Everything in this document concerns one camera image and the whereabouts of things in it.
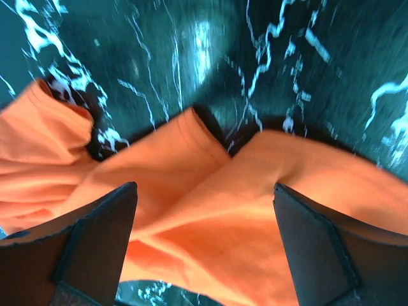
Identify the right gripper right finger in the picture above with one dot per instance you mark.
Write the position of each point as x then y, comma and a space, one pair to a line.
335, 259

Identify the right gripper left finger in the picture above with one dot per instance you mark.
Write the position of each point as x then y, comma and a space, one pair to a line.
74, 259

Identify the orange t shirt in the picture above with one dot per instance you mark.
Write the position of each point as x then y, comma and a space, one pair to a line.
204, 219

